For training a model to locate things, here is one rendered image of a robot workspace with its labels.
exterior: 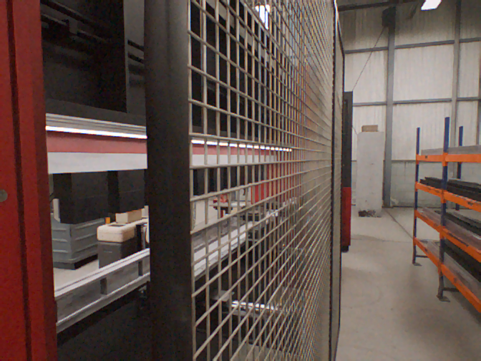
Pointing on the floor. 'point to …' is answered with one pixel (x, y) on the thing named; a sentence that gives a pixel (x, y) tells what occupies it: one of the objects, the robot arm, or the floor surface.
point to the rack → (445, 215)
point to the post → (332, 180)
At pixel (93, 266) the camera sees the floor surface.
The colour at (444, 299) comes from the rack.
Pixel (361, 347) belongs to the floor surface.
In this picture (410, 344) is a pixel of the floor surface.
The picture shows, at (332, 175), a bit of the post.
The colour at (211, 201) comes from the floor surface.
